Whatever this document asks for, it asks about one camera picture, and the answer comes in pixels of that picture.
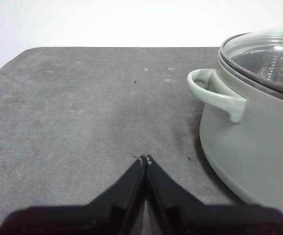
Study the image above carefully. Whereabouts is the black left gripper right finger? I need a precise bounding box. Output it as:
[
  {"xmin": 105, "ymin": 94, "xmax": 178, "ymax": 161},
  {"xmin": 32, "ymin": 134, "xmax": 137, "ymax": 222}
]
[{"xmin": 145, "ymin": 154, "xmax": 283, "ymax": 235}]

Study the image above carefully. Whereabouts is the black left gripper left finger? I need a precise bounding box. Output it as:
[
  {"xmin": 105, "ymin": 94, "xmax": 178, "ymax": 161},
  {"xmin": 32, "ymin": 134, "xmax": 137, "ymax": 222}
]
[{"xmin": 0, "ymin": 154, "xmax": 148, "ymax": 235}]

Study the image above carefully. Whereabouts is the glass lid with green knob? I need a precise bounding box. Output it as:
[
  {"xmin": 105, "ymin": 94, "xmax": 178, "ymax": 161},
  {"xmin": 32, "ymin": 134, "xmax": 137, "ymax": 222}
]
[{"xmin": 218, "ymin": 26, "xmax": 283, "ymax": 99}]

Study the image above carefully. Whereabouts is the pale green electric steamer pot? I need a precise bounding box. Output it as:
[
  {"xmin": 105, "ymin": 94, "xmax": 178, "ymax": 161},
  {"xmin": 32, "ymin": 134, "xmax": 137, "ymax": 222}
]
[{"xmin": 187, "ymin": 29, "xmax": 283, "ymax": 209}]

